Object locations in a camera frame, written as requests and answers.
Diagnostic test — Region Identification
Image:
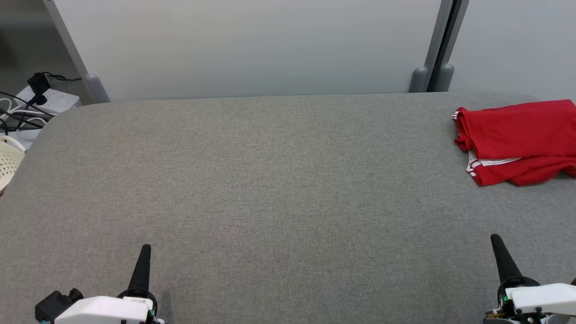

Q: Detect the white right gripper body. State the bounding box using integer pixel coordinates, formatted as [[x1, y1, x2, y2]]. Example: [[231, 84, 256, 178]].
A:
[[484, 277, 576, 324]]

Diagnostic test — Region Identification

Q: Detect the white power cable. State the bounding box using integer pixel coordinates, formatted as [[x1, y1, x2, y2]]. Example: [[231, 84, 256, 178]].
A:
[[0, 99, 45, 131]]

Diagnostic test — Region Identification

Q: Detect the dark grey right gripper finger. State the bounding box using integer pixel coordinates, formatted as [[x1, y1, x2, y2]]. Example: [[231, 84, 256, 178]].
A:
[[490, 234, 523, 284]]

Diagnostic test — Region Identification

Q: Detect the black plug adapter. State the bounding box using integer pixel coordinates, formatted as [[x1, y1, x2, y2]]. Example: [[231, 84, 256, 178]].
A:
[[27, 72, 51, 106]]

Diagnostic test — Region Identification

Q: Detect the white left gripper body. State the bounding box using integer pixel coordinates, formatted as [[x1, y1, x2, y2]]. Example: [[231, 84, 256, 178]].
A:
[[54, 290, 165, 324]]

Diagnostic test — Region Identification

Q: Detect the cream perforated laundry basket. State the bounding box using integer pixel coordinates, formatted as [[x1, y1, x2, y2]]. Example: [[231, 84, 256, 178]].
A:
[[0, 135, 27, 192]]

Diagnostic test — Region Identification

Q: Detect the red jersey with white sleeves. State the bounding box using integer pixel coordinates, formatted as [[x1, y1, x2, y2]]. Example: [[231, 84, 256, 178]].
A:
[[451, 99, 576, 161]]

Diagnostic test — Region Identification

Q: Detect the white power strip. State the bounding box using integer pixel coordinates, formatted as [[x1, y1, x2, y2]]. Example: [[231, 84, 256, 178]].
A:
[[16, 85, 82, 115], [0, 126, 43, 149]]

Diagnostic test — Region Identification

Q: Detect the white partition panel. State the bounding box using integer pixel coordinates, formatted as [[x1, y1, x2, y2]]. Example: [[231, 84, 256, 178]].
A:
[[427, 0, 576, 102], [41, 0, 455, 103]]

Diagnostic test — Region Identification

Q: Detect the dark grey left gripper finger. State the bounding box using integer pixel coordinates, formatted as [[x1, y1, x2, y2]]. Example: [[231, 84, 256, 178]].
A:
[[127, 244, 152, 293]]

